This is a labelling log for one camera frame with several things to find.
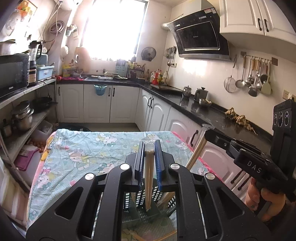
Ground black microwave oven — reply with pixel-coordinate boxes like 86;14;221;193
0;54;30;99

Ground round black wall fan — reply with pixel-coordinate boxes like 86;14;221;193
141;46;156;62

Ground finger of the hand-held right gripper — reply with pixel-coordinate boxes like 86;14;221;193
204;129;246;160

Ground steel slotted spoon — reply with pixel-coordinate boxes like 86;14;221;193
245;58;255;86

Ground stacked steel pots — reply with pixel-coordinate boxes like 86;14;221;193
11;101;35;131

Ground black frying pan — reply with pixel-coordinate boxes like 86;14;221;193
31;96;58;109

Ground pink cloth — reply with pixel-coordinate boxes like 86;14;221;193
171;131;228;186

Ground wire strainer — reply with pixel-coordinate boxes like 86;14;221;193
224;56;237;93

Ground dark steel teapot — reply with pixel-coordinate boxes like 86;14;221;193
194;87;209;102

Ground cluster of condiment bottles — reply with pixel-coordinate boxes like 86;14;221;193
150;69;168;85

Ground white upper cabinets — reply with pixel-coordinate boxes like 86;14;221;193
218;0;296;42

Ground black kitchen countertop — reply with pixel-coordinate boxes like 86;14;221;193
57;75;274;153

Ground pale green spatula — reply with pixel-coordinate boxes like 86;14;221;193
262;61;272;96

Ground black range hood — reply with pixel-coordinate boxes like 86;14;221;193
162;7;232;62

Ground person's right hand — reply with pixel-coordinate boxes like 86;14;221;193
245;177;288;223

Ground large steel ladle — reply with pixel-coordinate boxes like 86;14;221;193
248;59;258;97

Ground wooden cutting board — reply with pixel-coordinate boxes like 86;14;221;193
74;47;90;73

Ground wall utensil rail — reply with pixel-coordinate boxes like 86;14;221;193
240;51;278;66

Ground fruit wall poster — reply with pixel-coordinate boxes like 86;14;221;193
16;0;37;16

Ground black plastic basket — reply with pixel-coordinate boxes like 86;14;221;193
121;190;178;230

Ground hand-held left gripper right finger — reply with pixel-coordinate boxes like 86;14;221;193
154;139;271;241

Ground blue hanging bin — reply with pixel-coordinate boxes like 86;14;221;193
94;85;108;96

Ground blue plastic box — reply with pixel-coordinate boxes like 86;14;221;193
36;65;55;81

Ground ginger roots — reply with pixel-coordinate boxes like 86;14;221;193
224;107;257;133

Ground white water heater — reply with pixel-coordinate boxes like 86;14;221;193
54;0;82;11

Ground cartoon printed tablecloth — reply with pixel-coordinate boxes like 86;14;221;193
26;129;208;241

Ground teal knife rack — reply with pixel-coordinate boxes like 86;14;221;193
116;59;127;78

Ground small steel ladle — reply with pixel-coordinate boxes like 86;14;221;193
235;57;246;88

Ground chopstick pair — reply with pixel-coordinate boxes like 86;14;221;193
186;123;214;169
158;192;176;209
142;137;156;211

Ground black floor basin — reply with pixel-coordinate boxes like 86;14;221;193
59;125;92;132

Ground coiled hose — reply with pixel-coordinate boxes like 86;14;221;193
50;20;65;35

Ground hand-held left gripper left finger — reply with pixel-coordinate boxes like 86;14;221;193
26;141;145;241

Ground kitchen window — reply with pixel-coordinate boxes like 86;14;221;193
82;0;148;62

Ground metal shelf rack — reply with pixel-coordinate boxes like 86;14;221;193
0;77;58;176

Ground pink plastic box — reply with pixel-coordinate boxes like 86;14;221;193
15;148;40;172

